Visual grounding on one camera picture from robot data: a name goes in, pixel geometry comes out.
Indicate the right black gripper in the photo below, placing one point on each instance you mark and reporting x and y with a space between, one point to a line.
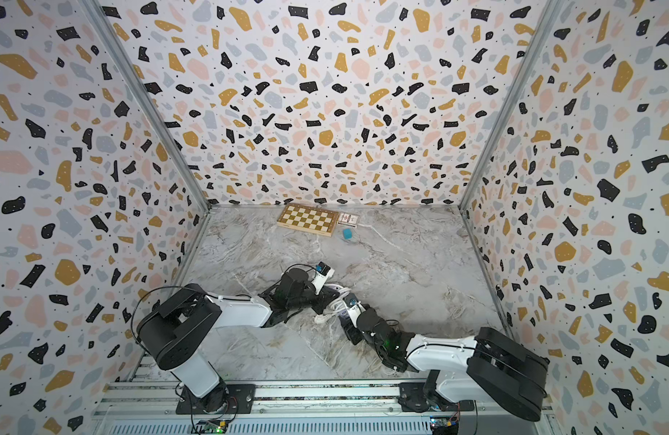
351 333

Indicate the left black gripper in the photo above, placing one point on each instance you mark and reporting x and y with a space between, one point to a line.
325 295

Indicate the purple power strip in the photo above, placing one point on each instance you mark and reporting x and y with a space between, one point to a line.
340 309

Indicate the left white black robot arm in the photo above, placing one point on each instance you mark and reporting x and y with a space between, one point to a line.
173 332

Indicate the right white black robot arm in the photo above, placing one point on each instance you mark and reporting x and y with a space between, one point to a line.
487 367

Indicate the wooden chess board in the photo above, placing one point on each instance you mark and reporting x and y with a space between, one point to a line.
317 221

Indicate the playing card box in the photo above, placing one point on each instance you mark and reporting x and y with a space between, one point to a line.
348 219

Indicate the green circuit board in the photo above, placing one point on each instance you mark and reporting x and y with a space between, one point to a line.
210 427

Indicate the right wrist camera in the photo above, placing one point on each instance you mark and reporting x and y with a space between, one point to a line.
354 308

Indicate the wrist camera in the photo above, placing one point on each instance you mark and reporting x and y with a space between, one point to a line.
354 308
322 273

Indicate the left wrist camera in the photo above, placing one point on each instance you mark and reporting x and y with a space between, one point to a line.
322 273

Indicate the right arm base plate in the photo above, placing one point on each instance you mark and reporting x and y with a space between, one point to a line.
417 397

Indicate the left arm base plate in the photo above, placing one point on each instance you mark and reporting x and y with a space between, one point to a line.
224 400

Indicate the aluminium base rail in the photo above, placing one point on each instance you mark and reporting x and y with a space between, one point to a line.
305 407

